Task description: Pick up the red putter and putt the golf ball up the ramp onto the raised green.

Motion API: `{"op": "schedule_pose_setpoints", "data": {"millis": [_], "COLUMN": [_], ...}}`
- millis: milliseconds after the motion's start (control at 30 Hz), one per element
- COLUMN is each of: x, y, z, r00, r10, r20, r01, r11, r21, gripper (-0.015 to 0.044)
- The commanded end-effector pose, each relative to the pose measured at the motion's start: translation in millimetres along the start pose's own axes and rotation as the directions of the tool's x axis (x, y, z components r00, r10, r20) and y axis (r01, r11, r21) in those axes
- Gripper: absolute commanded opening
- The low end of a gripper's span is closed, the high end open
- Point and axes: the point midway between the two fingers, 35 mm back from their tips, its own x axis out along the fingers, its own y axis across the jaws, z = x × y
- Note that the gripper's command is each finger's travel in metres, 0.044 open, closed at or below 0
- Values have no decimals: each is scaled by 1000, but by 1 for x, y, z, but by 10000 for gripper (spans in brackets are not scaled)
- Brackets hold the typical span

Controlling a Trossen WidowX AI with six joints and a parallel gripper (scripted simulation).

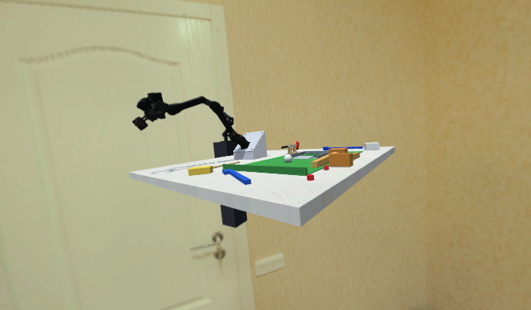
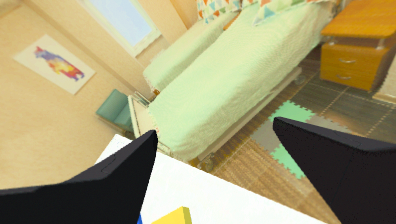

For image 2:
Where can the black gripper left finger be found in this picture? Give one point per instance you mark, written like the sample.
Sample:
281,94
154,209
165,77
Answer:
109,192

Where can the yellow rectangular block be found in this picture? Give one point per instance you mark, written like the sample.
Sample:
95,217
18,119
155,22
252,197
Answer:
178,216

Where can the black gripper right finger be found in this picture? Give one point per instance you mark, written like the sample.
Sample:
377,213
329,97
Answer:
354,175

